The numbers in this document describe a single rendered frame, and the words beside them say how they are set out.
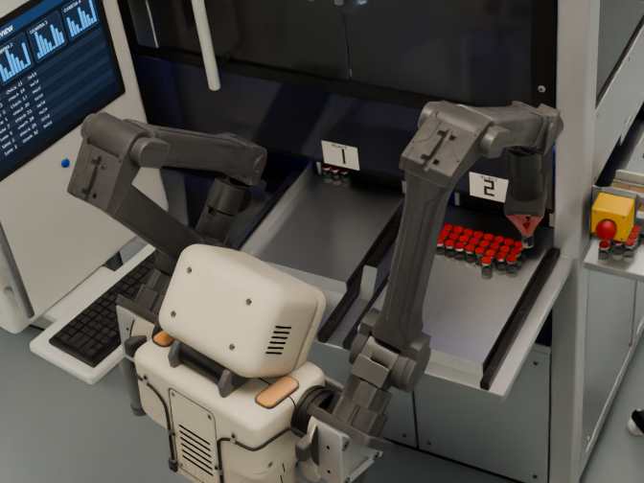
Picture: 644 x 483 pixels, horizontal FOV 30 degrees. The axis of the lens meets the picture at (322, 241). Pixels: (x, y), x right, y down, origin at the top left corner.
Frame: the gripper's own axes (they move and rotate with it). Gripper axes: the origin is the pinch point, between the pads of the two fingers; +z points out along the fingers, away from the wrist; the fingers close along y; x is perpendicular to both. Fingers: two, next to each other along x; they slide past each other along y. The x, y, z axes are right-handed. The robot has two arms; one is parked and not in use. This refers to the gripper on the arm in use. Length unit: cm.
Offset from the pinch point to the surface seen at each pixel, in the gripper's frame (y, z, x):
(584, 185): 20.9, 8.4, -8.3
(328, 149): 33, 13, 47
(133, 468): 10, 113, 112
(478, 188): 24.7, 14.2, 13.1
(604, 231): 15.1, 14.9, -12.7
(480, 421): 20, 87, 16
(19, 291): -12, 15, 102
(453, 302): 3.3, 25.6, 15.7
